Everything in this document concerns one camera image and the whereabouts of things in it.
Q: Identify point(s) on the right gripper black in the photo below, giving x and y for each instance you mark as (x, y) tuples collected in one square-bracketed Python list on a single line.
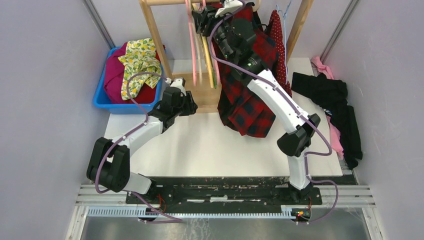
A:
[(201, 17)]

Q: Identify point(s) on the wooden hanger rack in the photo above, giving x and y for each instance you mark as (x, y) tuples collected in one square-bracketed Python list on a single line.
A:
[(205, 95)]

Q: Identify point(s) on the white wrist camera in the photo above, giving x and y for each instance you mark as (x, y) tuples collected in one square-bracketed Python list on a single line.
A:
[(177, 83), (230, 7)]

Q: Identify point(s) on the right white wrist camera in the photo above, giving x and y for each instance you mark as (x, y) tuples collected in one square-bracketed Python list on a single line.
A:
[(230, 7)]

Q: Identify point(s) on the red polka dot skirt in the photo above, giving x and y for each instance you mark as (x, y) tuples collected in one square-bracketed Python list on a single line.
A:
[(274, 30)]

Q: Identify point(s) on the pink hanger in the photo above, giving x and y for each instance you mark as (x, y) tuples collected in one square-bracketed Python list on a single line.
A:
[(192, 40), (213, 61)]

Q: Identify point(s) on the lemon print garment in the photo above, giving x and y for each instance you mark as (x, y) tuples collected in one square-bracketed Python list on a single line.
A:
[(141, 67)]

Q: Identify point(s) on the pink hanger right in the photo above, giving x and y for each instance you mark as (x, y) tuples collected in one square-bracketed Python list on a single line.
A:
[(213, 61)]

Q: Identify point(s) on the pink hanger left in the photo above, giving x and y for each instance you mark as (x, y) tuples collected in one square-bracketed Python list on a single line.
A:
[(192, 40)]

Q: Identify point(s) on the white cable duct strip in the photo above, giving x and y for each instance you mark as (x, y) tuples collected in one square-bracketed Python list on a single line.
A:
[(144, 212)]

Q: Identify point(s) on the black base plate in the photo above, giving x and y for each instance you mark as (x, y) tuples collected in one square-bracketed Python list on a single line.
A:
[(234, 195)]

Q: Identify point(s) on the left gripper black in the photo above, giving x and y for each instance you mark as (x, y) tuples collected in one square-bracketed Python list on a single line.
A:
[(191, 107)]

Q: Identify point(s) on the light blue wire hanger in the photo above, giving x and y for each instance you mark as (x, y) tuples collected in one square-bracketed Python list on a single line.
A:
[(283, 16)]

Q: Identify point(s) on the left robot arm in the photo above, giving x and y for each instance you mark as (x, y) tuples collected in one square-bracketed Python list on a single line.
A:
[(109, 164)]

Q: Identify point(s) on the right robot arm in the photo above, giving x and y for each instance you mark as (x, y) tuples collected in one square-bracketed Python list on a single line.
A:
[(299, 125)]

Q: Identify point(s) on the green hanger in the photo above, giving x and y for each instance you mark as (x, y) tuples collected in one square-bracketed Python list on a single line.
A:
[(215, 83)]

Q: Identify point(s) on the blue plastic bin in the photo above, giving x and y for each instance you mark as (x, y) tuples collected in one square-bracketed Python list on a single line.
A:
[(102, 101)]

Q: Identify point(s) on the pink garment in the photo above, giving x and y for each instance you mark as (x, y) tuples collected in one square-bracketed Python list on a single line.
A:
[(334, 132)]

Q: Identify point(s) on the magenta garment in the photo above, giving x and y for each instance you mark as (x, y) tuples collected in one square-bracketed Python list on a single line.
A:
[(113, 76)]

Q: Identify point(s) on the wooden hanger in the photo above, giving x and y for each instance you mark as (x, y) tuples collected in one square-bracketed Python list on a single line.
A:
[(256, 4)]

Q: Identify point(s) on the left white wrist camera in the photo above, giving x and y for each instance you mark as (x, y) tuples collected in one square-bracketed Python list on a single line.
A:
[(177, 83)]

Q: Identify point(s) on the yellow hanger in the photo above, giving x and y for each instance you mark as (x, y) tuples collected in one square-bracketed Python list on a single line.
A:
[(208, 62)]

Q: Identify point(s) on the red black plaid garment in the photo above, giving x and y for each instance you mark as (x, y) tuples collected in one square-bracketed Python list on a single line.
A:
[(239, 108)]

